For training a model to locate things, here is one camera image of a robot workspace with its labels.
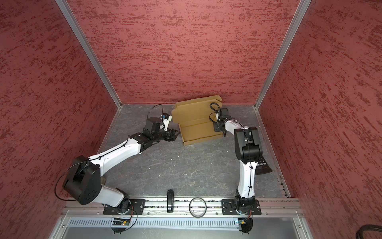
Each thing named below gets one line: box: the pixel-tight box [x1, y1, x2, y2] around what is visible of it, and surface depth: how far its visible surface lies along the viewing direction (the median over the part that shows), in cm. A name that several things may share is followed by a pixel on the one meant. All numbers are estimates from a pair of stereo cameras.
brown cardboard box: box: [171, 95, 224, 146], surface depth 97 cm
